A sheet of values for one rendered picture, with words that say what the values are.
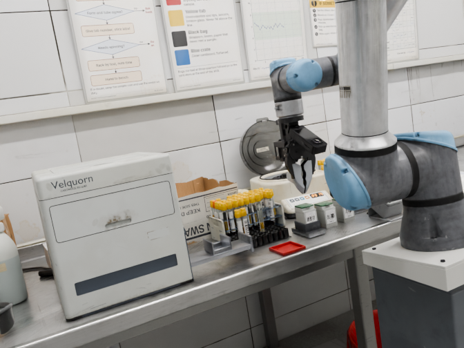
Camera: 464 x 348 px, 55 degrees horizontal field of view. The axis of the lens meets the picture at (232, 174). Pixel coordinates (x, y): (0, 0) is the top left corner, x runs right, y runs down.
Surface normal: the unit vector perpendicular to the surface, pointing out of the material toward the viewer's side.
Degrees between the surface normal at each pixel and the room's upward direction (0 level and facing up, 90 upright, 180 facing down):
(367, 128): 101
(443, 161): 86
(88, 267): 90
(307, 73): 90
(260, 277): 90
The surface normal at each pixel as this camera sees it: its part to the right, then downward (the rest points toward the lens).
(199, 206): 0.41, 0.10
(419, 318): -0.88, 0.20
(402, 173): 0.23, -0.04
